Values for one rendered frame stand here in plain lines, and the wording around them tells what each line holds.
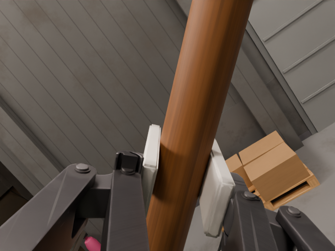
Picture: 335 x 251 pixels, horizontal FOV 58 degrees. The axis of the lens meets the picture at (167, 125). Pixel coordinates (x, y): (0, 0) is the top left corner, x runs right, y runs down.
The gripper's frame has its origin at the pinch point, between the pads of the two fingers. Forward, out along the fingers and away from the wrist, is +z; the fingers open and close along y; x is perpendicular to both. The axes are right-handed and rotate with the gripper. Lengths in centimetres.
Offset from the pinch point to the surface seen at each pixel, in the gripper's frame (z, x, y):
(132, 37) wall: 353, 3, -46
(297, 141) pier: 340, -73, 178
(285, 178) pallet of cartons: 261, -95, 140
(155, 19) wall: 352, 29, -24
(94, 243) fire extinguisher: 323, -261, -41
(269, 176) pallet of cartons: 261, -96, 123
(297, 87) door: 347, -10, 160
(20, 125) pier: 347, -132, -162
